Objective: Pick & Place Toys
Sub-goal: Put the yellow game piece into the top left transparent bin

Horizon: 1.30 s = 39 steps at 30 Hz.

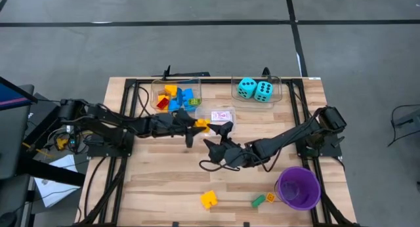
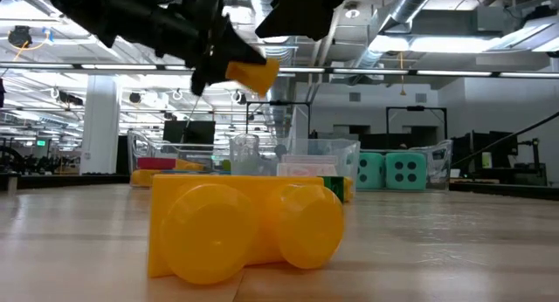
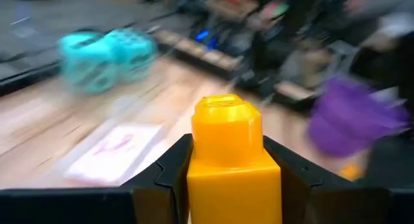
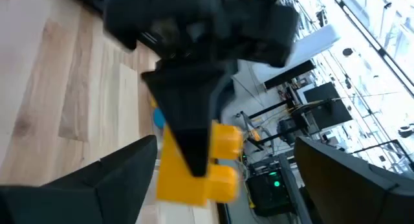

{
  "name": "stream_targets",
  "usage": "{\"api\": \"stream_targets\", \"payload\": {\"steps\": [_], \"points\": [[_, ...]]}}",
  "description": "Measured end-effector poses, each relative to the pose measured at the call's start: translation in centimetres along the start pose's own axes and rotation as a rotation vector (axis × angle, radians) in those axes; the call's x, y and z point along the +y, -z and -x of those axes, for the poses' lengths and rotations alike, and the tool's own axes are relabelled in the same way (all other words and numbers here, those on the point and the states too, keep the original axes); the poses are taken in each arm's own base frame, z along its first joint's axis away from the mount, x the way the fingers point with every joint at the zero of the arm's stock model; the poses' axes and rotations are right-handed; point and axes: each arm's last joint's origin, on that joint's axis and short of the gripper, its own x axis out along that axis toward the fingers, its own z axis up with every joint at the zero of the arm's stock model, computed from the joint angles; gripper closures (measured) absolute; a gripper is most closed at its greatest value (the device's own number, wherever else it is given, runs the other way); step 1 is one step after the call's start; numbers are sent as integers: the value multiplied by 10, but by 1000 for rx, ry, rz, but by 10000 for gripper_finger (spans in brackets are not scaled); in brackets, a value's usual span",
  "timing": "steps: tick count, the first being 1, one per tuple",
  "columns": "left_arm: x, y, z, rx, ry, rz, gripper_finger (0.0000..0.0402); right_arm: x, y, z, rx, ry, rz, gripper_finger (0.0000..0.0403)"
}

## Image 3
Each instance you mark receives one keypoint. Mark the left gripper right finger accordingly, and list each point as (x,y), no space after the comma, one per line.
(317,201)

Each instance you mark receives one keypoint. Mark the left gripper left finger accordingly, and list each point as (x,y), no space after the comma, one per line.
(161,198)

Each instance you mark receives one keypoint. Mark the yellow toy block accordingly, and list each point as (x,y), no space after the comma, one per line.
(233,185)

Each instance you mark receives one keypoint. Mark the teal foam die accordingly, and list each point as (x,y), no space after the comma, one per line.
(132,52)
(87,62)

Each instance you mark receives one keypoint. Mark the purple plastic bucket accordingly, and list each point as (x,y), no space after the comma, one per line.
(349,120)

